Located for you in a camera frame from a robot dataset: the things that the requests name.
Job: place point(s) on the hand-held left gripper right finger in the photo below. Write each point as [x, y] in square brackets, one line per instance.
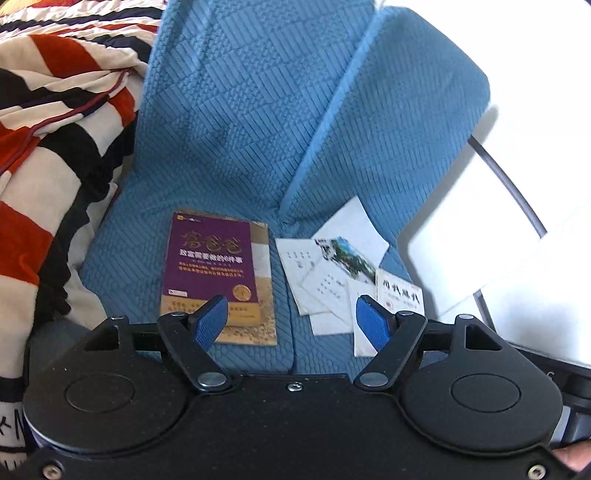
[371, 323]

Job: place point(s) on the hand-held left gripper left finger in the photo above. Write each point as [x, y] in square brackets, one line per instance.
[210, 323]

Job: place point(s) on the white paper booklet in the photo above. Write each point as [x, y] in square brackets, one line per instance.
[358, 221]
[330, 323]

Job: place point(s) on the small booklet with black calligraphy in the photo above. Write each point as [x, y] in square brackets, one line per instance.
[399, 288]

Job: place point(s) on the gold patterned book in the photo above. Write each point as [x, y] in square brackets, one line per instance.
[267, 295]

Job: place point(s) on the purple book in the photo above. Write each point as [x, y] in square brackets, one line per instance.
[207, 258]

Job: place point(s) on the white notebook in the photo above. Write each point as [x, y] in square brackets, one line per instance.
[293, 263]

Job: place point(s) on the person's right hand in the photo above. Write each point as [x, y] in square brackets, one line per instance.
[573, 458]

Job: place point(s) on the blue textured chair cover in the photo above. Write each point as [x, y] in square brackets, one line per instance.
[254, 115]

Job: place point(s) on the red black white striped blanket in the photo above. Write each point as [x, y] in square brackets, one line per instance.
[55, 152]

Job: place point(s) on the dark curved chair frame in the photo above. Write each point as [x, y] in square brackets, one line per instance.
[508, 182]

